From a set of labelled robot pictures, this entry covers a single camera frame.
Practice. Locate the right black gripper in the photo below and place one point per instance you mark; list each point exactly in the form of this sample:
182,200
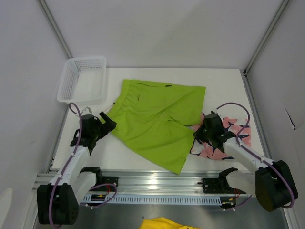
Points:
198,134

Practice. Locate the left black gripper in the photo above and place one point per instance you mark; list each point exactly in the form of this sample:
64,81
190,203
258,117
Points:
109,125

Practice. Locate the lime green shorts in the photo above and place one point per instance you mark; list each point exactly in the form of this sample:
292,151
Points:
154,119

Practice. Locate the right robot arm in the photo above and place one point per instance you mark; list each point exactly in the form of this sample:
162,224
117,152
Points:
271,182

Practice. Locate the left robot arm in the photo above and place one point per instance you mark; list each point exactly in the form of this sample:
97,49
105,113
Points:
58,201

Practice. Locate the white perforated plastic basket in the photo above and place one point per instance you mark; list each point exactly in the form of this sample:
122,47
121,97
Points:
83,81

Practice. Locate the yellow cloth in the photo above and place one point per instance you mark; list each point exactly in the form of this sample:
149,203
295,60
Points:
162,223

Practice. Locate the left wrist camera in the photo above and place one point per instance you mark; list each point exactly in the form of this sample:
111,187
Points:
86,111

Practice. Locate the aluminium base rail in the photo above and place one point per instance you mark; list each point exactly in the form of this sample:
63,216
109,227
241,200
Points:
160,182

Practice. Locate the slotted cable duct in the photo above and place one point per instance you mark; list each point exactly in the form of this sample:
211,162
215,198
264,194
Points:
206,200

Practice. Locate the left aluminium frame post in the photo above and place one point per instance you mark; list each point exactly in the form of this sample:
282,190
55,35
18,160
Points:
54,27

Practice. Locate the aluminium frame post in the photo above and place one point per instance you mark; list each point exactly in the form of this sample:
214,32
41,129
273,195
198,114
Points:
284,5
54,27

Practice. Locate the right aluminium frame post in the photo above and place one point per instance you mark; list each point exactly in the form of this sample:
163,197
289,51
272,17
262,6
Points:
284,5

